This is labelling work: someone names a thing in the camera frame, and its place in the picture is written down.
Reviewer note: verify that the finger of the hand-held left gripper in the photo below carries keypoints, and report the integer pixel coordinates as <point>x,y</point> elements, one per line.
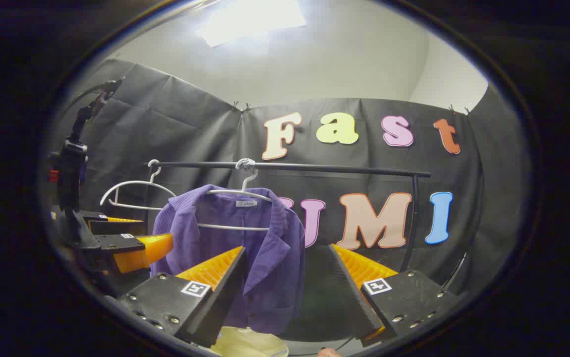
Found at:
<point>116,228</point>
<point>116,243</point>

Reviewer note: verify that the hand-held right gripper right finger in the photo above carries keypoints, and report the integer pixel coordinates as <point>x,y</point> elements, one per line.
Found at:
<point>359,307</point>

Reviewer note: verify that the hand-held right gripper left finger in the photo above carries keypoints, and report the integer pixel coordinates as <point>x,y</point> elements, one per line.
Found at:
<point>215,307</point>

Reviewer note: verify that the pale yellow laundry hamper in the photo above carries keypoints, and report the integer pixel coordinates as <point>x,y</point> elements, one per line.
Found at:
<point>245,344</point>

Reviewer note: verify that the purple ribbed jacket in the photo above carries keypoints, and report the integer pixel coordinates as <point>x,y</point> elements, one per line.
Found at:
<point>270,277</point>

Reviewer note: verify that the white plastic hanger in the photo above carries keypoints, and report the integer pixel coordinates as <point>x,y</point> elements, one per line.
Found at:
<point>136,182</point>

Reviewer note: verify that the black clothes rack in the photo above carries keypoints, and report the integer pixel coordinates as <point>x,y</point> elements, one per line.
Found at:
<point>344,169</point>

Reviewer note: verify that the white hanger with wrapped hook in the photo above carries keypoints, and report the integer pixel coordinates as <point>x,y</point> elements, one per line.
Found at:
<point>247,166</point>

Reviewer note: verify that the black backdrop cloth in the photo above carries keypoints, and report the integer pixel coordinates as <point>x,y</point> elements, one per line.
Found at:
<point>176,129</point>

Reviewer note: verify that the ceiling light panel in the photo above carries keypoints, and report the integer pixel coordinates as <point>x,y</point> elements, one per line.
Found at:
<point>250,20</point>

